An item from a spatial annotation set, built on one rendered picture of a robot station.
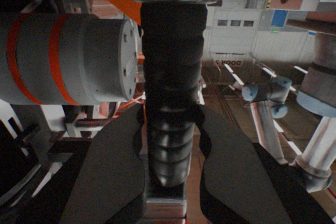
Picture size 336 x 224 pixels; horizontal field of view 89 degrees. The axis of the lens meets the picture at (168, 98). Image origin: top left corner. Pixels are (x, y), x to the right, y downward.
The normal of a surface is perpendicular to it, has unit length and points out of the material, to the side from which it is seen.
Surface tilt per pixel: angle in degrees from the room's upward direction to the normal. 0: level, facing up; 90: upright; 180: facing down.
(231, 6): 90
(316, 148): 90
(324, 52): 72
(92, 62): 109
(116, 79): 86
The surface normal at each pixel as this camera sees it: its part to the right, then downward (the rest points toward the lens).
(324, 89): -0.73, 0.32
